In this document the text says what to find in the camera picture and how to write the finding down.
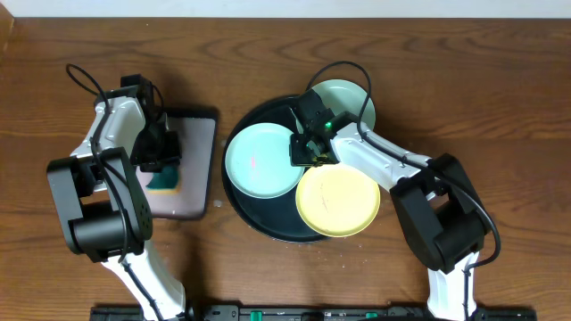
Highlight green yellow sponge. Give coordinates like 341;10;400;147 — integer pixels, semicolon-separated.
145;165;180;194

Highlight black round tray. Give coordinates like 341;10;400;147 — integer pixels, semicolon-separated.
222;95;329;243

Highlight yellow plate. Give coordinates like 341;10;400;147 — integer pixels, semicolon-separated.
295;164;381;237

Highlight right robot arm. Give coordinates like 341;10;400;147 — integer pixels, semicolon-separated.
290;111;497;320

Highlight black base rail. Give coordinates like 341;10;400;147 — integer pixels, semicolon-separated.
88;304;538;321

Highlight mint plate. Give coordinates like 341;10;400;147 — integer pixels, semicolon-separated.
292;79;376;141
225;123;305;199

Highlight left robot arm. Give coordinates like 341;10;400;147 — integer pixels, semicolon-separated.
46;96;186;320

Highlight black rectangular tray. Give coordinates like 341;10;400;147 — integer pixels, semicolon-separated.
137;105;219;220

